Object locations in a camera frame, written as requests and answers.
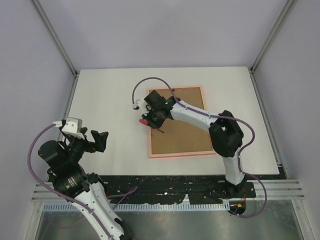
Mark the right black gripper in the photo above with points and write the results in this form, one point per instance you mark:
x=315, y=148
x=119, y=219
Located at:
x=154, y=124

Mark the right aluminium corner post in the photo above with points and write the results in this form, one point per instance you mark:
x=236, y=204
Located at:
x=273, y=33

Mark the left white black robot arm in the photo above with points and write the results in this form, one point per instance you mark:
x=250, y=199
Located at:
x=84, y=191

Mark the aluminium corner post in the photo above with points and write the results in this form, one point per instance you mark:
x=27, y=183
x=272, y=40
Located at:
x=273, y=33
x=53, y=35

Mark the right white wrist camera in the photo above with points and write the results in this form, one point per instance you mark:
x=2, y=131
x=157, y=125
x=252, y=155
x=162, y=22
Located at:
x=140, y=104

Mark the aluminium front rail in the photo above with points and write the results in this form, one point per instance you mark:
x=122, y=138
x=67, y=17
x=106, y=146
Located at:
x=285, y=189

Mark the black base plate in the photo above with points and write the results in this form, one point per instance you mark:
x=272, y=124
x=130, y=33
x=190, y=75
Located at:
x=172, y=189

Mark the white slotted cable duct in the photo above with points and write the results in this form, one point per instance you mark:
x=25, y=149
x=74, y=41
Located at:
x=182, y=207

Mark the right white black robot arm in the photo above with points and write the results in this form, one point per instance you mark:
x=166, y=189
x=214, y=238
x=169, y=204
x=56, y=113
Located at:
x=225, y=133

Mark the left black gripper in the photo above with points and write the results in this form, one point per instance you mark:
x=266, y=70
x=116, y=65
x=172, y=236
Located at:
x=99, y=139

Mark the left aluminium corner post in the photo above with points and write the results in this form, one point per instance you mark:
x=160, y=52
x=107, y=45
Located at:
x=53, y=35

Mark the pink wooden photo frame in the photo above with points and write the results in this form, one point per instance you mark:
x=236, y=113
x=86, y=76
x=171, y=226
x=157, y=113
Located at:
x=181, y=139

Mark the red handled screwdriver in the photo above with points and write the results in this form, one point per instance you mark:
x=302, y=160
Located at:
x=145, y=122

